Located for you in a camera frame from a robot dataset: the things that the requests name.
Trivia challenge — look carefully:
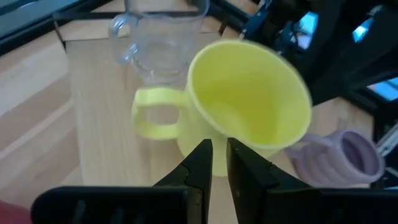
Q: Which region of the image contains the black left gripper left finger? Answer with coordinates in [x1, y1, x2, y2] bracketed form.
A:
[30, 138, 214, 224]

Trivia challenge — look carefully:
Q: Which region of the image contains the lime green mug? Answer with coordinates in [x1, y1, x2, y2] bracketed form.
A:
[131, 39, 313, 177]

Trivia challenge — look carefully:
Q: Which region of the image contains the purple ribbed mug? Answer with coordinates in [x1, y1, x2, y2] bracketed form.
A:
[284, 129, 386, 189]

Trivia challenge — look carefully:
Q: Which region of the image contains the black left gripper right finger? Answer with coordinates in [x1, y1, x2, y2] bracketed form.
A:
[226, 137, 398, 224]

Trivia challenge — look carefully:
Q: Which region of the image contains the magenta plastic cup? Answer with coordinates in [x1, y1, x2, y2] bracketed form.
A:
[0, 200, 34, 224]

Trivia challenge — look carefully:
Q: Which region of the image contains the clear glass mug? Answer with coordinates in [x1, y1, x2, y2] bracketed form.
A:
[108, 0, 210, 86]

